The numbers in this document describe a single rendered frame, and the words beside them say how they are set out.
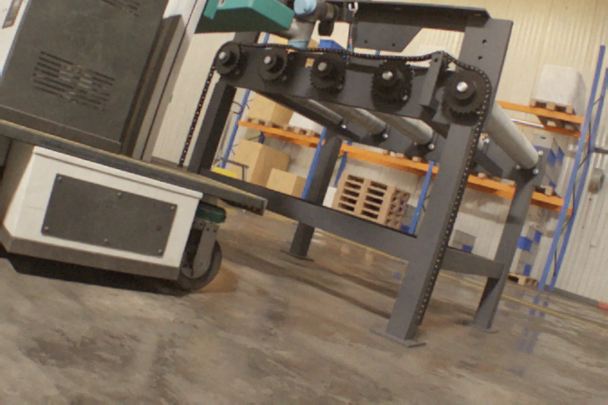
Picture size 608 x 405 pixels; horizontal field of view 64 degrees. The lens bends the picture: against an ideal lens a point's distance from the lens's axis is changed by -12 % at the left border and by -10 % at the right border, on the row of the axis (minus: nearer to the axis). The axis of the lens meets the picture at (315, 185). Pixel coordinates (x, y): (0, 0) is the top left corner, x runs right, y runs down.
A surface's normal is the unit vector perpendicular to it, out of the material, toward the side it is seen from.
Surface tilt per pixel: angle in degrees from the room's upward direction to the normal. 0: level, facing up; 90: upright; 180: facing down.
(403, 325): 90
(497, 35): 90
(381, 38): 90
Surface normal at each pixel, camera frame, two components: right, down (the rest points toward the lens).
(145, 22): 0.68, 0.21
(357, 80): -0.57, -0.20
